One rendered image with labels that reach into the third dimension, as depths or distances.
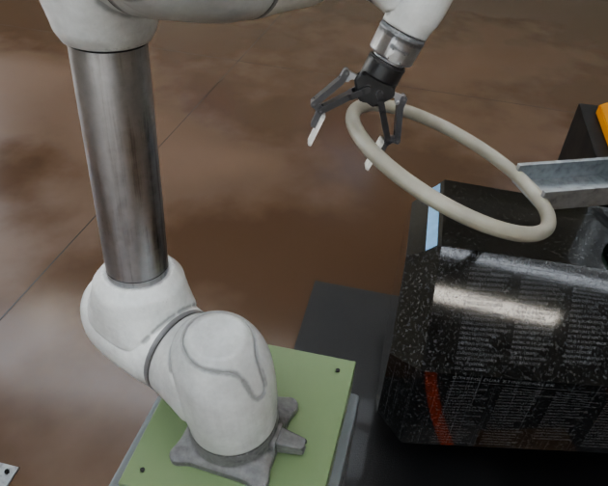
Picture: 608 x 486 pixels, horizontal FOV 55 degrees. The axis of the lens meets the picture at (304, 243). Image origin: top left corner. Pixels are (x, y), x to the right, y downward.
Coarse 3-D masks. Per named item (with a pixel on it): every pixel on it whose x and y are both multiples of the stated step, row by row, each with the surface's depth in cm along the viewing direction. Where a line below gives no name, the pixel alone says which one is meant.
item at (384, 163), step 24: (360, 120) 117; (432, 120) 140; (360, 144) 109; (480, 144) 140; (384, 168) 105; (504, 168) 137; (408, 192) 104; (432, 192) 102; (528, 192) 131; (456, 216) 102; (480, 216) 102; (552, 216) 119; (528, 240) 108
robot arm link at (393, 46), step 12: (384, 24) 105; (384, 36) 105; (396, 36) 104; (408, 36) 104; (372, 48) 108; (384, 48) 106; (396, 48) 105; (408, 48) 105; (420, 48) 107; (384, 60) 108; (396, 60) 106; (408, 60) 107
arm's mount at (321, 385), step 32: (288, 352) 119; (288, 384) 113; (320, 384) 113; (160, 416) 109; (320, 416) 108; (160, 448) 104; (320, 448) 103; (128, 480) 100; (160, 480) 100; (192, 480) 99; (224, 480) 99; (288, 480) 99; (320, 480) 99
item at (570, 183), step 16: (560, 160) 137; (576, 160) 138; (592, 160) 138; (544, 176) 138; (560, 176) 139; (576, 176) 140; (592, 176) 141; (544, 192) 126; (560, 192) 127; (576, 192) 128; (592, 192) 129; (560, 208) 130
